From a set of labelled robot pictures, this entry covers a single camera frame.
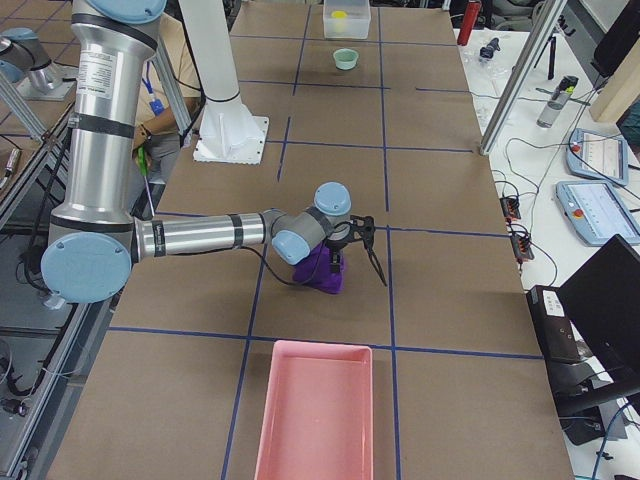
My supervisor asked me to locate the teach pendant far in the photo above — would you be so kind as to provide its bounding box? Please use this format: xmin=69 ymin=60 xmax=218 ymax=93
xmin=566 ymin=128 xmax=630 ymax=187

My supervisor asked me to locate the aluminium frame post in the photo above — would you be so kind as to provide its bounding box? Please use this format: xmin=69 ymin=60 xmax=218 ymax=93
xmin=479 ymin=0 xmax=567 ymax=156

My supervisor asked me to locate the teach pendant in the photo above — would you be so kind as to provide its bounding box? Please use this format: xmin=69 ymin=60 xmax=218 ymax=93
xmin=566 ymin=128 xmax=630 ymax=187
xmin=555 ymin=180 xmax=639 ymax=246

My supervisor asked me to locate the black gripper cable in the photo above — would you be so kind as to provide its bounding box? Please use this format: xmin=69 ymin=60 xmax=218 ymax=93
xmin=247 ymin=242 xmax=311 ymax=287

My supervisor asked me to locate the red bottle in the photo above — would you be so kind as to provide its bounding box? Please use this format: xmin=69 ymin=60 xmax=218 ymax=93
xmin=457 ymin=0 xmax=481 ymax=46

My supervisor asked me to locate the pink plastic bin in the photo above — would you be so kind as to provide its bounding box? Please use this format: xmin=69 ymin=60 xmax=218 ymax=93
xmin=254 ymin=340 xmax=374 ymax=479

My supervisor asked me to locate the purple cloth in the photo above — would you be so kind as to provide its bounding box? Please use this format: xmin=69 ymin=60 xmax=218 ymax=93
xmin=292 ymin=244 xmax=345 ymax=295

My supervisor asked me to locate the translucent white plastic bin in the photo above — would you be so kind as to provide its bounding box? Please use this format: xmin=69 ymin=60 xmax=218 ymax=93
xmin=323 ymin=0 xmax=371 ymax=40

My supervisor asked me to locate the black orange connector block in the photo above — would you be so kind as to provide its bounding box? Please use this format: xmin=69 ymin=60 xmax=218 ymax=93
xmin=500 ymin=196 xmax=521 ymax=222

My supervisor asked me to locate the black computer box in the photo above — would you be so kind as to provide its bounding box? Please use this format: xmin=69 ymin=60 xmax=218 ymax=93
xmin=526 ymin=285 xmax=593 ymax=365

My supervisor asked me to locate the black monitor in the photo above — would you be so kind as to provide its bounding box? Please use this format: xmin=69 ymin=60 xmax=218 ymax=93
xmin=557 ymin=234 xmax=639 ymax=373

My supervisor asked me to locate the clear water bottle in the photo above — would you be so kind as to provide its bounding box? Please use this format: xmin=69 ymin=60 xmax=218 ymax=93
xmin=536 ymin=75 xmax=579 ymax=128

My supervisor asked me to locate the mint green bowl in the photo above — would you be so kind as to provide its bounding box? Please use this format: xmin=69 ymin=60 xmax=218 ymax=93
xmin=332 ymin=48 xmax=359 ymax=71

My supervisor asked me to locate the person in beige shirt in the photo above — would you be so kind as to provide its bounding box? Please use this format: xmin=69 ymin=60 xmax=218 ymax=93
xmin=132 ymin=12 xmax=206 ymax=176

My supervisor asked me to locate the white pedestal column base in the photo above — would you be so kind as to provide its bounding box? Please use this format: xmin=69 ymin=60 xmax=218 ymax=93
xmin=179 ymin=0 xmax=269 ymax=165

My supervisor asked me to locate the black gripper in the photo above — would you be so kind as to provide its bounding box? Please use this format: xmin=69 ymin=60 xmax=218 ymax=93
xmin=327 ymin=215 xmax=388 ymax=287

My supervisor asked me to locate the teach pendant near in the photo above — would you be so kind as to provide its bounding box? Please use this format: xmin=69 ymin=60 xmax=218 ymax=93
xmin=555 ymin=180 xmax=639 ymax=246

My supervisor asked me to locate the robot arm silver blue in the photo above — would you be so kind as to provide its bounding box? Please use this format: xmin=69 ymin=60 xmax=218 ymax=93
xmin=41 ymin=1 xmax=376 ymax=303
xmin=1 ymin=27 xmax=64 ymax=97

